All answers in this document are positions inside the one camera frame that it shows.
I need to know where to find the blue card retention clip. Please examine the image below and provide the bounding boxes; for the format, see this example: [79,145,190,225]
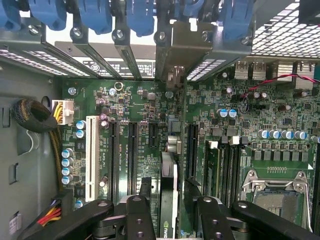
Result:
[219,0,256,43]
[27,0,68,31]
[183,0,205,16]
[0,0,26,31]
[79,0,114,35]
[126,0,156,38]

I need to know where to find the installed RAM stick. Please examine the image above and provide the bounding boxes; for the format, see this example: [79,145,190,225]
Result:
[203,140,221,200]

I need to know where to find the plain metal slot cover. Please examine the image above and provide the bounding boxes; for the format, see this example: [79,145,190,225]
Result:
[112,27,144,80]

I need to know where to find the short black expansion slot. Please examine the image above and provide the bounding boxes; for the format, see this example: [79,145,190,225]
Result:
[149,122,159,148]

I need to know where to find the CPU socket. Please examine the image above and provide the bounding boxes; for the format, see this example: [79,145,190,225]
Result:
[240,169,315,235]

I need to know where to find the perforated metal slot cover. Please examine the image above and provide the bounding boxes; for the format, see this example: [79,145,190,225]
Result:
[14,23,97,77]
[186,37,252,82]

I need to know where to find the medium black expansion slot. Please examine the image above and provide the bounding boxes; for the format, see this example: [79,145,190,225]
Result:
[186,122,200,180]

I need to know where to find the red black twisted wire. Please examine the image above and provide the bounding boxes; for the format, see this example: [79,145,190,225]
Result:
[239,73,320,101]

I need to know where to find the long black expansion slot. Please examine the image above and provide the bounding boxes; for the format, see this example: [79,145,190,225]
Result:
[107,121,120,206]
[127,121,140,198]

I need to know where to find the braided black power cable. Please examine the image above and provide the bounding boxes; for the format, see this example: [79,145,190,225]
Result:
[11,98,63,193]

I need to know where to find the white power connector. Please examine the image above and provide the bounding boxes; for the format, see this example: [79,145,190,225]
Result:
[51,99,75,126]

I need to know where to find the white expansion slot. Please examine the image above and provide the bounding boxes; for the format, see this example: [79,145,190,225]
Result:
[85,115,101,203]

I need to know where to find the green motherboard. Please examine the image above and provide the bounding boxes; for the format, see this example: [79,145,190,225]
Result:
[56,59,320,240]

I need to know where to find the red yellow power wires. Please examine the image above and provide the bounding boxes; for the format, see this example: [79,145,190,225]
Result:
[36,198,63,227]

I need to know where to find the black RAM slot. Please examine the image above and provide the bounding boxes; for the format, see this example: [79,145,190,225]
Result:
[227,136,243,208]
[219,136,229,208]

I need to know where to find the black open PC case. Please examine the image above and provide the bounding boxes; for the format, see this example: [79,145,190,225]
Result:
[0,0,320,83]

